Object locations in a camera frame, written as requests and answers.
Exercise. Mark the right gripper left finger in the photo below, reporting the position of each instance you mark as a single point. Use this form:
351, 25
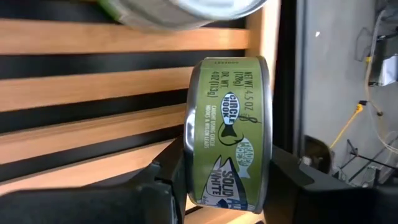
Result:
149, 202

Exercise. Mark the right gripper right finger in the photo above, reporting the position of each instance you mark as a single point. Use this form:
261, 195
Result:
311, 205

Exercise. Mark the green label tuna can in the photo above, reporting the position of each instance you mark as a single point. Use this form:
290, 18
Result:
230, 124
174, 12

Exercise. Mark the wooden slatted shelf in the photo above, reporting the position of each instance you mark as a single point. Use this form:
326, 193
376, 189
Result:
93, 37

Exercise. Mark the small white floor scrap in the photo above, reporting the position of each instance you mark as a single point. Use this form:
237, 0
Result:
317, 33

